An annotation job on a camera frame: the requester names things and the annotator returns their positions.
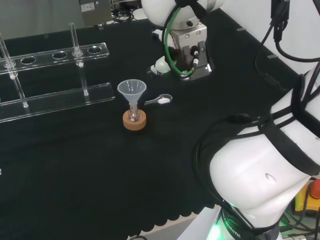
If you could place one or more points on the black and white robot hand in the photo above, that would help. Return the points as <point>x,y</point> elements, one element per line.
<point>195,40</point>

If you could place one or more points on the glass weighing funnel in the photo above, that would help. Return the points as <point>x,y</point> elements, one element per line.
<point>163,100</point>

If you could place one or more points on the clear plastic funnel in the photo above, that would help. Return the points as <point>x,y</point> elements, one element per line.
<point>131,90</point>

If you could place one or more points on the clear acrylic funnel stand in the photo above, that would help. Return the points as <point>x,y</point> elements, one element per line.
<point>50,100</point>

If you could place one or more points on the grey tape strip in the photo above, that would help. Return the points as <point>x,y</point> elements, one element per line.
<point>241,29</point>
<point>272,57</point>

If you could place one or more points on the small round-bottom glass flask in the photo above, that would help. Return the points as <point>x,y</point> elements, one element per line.
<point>133,115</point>

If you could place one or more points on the grey metal box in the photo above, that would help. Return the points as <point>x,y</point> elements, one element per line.
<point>95,12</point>

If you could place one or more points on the black bench cloth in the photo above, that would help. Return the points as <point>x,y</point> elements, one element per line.
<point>75,162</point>

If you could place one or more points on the yellow stop button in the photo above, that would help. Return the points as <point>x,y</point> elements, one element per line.
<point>313,192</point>

